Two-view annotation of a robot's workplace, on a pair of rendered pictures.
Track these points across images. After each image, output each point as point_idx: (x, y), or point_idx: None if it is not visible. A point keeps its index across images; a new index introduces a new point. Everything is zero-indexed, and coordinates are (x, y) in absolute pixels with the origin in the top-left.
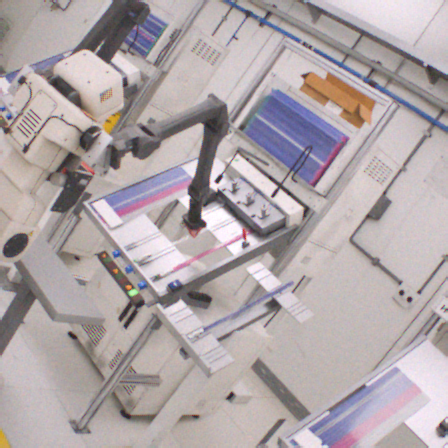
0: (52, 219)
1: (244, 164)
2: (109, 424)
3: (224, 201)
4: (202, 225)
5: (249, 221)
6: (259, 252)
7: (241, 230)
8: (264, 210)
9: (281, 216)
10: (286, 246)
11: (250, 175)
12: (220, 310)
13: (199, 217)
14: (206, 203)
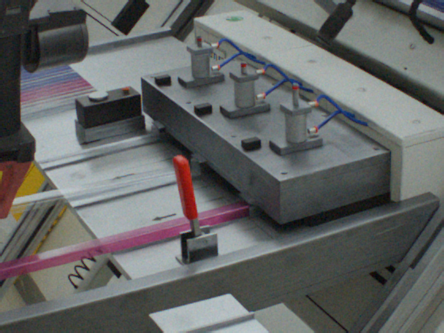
0: None
1: (258, 26)
2: None
3: (161, 124)
4: (13, 144)
5: (235, 172)
6: (262, 292)
7: (199, 209)
8: (295, 112)
9: (370, 151)
10: (388, 286)
11: (271, 46)
12: None
13: (4, 109)
14: (38, 52)
